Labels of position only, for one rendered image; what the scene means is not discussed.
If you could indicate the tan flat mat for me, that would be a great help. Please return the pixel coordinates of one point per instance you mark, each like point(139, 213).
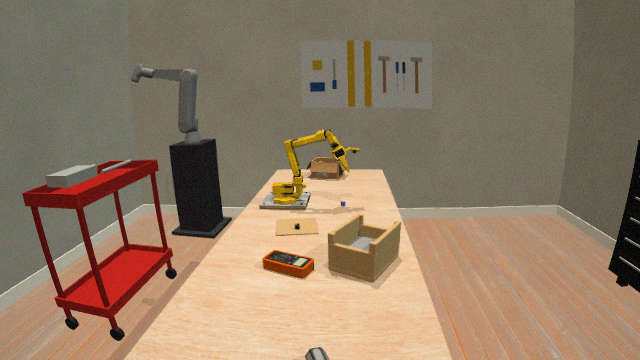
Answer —
point(286, 227)

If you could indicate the orange digital multimeter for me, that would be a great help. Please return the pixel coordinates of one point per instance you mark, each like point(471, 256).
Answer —
point(289, 264)

